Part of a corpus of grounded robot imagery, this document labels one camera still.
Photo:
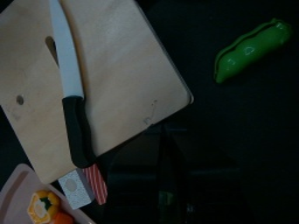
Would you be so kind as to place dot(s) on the yellow pepper slice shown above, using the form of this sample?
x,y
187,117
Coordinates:
x,y
40,207

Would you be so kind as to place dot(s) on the wooden cutting board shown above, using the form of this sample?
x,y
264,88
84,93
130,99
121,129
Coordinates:
x,y
116,73

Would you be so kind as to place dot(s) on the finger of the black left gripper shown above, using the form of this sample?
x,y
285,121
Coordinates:
x,y
136,186
201,192

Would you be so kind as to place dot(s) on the orange toy carrot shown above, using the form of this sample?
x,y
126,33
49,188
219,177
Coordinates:
x,y
61,218

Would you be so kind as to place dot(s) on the pink tray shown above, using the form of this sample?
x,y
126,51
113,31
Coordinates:
x,y
14,198

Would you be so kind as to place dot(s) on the white block red stripes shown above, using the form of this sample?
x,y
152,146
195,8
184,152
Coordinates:
x,y
76,189

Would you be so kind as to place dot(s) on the green pea pod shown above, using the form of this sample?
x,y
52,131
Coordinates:
x,y
248,51

